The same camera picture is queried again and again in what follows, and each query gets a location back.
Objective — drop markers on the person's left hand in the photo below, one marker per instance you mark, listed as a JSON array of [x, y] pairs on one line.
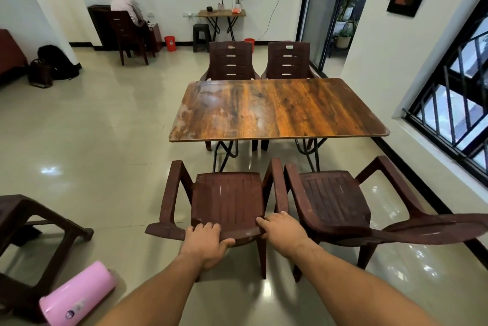
[[202, 247]]

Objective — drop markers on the person's right hand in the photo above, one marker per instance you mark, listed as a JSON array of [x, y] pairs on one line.
[[286, 234]]

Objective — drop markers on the person's right thumb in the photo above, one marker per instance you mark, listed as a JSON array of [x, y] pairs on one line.
[[261, 223]]

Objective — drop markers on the person's left thumb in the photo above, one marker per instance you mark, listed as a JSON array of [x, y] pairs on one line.
[[227, 242]]

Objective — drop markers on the person's left little finger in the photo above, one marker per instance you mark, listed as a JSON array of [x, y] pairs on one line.
[[190, 232]]

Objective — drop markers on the person's left middle finger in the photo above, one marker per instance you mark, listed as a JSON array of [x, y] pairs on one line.
[[207, 228]]

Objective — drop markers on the person's right forearm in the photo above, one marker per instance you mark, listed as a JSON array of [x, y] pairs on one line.
[[354, 291]]

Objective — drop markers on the person's left forearm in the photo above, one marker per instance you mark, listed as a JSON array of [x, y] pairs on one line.
[[160, 291]]

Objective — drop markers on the wooden folding table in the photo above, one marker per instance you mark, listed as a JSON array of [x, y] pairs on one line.
[[274, 108]]

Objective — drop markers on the pink insulated bottle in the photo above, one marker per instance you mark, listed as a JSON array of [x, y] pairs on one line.
[[76, 297]]

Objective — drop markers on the brown plastic stool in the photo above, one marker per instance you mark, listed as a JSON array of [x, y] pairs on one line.
[[15, 215]]

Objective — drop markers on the red plastic bin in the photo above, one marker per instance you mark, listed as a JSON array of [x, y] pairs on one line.
[[250, 42], [170, 43]]

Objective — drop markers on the dark plastic stool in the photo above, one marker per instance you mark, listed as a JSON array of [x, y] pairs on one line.
[[201, 32]]

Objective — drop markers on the small wooden side table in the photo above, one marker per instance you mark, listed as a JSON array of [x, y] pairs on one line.
[[221, 13]]

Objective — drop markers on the black backpack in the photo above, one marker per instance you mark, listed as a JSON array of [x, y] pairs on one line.
[[57, 61]]

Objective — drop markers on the brown handbag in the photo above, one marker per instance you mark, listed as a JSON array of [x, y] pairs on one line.
[[40, 74]]

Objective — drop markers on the potted plants on stand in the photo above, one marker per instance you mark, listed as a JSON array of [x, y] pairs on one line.
[[346, 21]]

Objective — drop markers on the black framed glass door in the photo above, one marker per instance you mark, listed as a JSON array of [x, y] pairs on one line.
[[324, 9]]

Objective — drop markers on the dark wooden desk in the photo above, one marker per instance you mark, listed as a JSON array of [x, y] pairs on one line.
[[97, 24]]

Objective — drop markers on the black window grille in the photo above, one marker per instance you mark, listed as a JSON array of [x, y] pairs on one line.
[[450, 85]]

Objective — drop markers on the dark red sofa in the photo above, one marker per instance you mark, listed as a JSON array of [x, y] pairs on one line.
[[9, 55]]

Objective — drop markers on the white wall socket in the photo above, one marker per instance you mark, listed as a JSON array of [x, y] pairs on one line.
[[189, 15]]

